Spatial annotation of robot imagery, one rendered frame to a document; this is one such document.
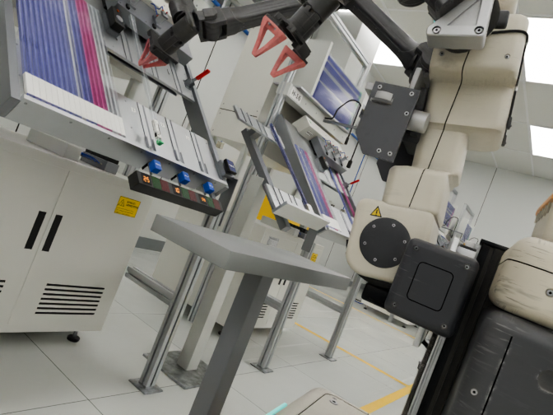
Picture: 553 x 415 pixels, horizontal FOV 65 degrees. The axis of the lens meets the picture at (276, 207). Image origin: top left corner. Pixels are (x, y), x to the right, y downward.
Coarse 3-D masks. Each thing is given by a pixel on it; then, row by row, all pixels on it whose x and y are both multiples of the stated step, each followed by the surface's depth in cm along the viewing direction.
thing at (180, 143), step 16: (16, 48) 94; (128, 112) 118; (144, 112) 124; (128, 128) 114; (144, 128) 120; (160, 128) 128; (176, 128) 136; (144, 144) 116; (176, 144) 130; (192, 144) 139; (176, 160) 126; (192, 160) 134; (208, 160) 143
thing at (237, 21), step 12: (276, 0) 126; (288, 0) 127; (228, 12) 121; (240, 12) 122; (252, 12) 123; (264, 12) 124; (276, 12) 125; (288, 12) 127; (204, 24) 119; (216, 24) 119; (228, 24) 121; (240, 24) 123; (252, 24) 125; (204, 36) 124; (216, 36) 123
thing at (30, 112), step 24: (24, 96) 86; (24, 120) 91; (48, 120) 93; (72, 120) 95; (96, 144) 104; (120, 144) 107; (144, 168) 118; (168, 168) 122; (192, 168) 127; (216, 192) 142
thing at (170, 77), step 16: (96, 0) 135; (128, 32) 142; (112, 48) 128; (128, 48) 136; (144, 48) 145; (128, 64) 140; (176, 64) 160; (160, 80) 143; (176, 80) 153; (192, 96) 157
